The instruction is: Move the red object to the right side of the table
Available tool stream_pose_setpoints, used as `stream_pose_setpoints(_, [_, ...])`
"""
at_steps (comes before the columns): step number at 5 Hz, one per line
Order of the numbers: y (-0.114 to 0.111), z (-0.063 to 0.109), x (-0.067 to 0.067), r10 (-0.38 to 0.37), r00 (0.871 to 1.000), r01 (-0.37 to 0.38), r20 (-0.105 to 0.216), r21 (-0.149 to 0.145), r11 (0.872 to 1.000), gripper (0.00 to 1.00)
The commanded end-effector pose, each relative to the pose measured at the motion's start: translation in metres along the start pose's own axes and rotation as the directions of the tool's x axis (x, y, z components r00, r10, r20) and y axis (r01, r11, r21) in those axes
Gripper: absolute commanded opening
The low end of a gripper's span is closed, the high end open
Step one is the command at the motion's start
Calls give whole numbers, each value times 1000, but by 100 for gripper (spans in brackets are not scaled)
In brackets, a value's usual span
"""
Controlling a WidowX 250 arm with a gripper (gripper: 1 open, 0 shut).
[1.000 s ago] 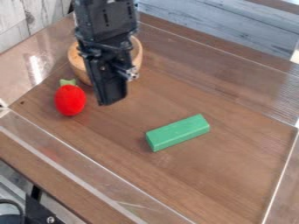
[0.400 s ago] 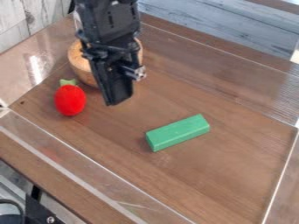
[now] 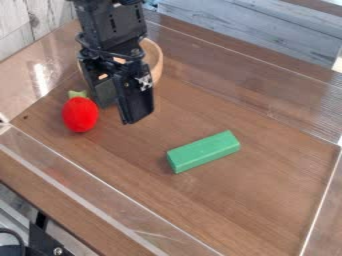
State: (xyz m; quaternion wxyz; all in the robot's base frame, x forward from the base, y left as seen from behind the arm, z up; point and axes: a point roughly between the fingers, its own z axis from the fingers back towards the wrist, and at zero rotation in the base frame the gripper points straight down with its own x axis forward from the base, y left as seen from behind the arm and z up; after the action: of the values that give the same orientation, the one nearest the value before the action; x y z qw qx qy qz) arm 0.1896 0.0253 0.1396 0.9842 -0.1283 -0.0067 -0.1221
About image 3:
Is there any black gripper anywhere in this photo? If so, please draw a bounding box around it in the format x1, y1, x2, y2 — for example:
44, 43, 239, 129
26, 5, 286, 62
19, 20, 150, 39
70, 0, 155, 124

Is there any red felt strawberry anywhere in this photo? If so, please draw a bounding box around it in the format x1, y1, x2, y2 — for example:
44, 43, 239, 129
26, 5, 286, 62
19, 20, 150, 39
62, 90, 99, 133

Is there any wooden bowl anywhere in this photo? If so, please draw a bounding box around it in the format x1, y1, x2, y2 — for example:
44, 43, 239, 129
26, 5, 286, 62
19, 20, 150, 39
76, 37, 164, 86

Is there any green rectangular block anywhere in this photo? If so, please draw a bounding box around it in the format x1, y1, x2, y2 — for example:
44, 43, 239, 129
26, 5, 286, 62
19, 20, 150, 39
167, 130, 241, 174

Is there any clear acrylic enclosure wall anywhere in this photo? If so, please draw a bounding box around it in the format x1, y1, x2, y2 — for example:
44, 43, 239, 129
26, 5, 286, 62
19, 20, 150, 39
0, 14, 342, 256

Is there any black clamp mount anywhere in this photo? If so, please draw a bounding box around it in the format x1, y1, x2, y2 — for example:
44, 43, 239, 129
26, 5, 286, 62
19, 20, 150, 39
0, 213, 75, 256

